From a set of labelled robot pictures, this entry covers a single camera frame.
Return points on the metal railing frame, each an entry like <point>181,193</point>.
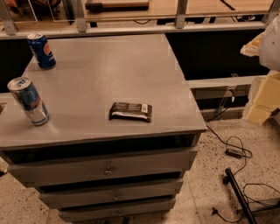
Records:
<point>163,16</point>

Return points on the grey drawer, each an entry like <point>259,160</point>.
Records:
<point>120,210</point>
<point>112,193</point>
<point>110,166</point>

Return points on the grey drawer cabinet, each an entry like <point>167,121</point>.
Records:
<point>90,75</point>

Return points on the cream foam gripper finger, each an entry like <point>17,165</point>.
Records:
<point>252,48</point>
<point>263,98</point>

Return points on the bottom grey drawer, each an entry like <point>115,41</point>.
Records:
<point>120,210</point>

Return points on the silver blue red bull can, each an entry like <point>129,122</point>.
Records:
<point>25,93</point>

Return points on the top grey drawer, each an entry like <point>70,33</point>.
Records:
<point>110,166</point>

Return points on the black power adapter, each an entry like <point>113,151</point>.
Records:
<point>233,153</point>

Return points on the middle grey drawer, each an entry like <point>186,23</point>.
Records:
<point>112,193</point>

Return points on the blue pepsi can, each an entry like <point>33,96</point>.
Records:
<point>41,50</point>

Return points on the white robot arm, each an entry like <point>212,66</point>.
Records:
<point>269,54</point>

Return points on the dark chocolate rxbar wrapper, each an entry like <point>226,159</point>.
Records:
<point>134,111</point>

